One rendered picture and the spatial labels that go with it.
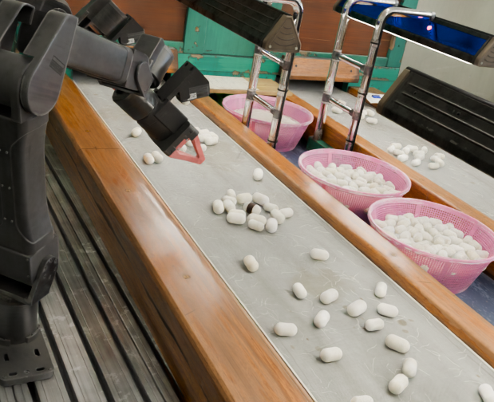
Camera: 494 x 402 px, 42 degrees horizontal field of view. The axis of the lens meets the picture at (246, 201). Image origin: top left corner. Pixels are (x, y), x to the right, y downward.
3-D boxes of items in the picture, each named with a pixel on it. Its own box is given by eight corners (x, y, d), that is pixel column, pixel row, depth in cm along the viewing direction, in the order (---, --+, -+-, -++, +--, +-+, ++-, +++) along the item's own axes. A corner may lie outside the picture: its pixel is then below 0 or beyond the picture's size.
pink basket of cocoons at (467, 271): (412, 312, 115) (427, 267, 111) (332, 240, 136) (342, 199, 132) (515, 296, 128) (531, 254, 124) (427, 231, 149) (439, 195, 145)
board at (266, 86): (196, 92, 188) (197, 88, 188) (179, 77, 200) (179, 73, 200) (292, 96, 204) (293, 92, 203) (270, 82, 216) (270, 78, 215)
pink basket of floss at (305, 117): (290, 164, 173) (298, 132, 170) (202, 138, 181) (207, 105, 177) (317, 139, 197) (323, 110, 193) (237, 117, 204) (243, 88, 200)
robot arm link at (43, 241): (21, 258, 94) (5, 41, 77) (60, 272, 92) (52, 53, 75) (-8, 281, 89) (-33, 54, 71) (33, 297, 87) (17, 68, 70)
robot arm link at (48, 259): (5, 233, 91) (-22, 249, 86) (59, 252, 88) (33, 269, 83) (5, 271, 93) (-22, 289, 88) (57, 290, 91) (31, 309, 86)
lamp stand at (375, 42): (342, 176, 172) (386, 6, 154) (305, 148, 188) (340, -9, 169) (397, 175, 181) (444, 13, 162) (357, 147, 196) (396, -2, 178)
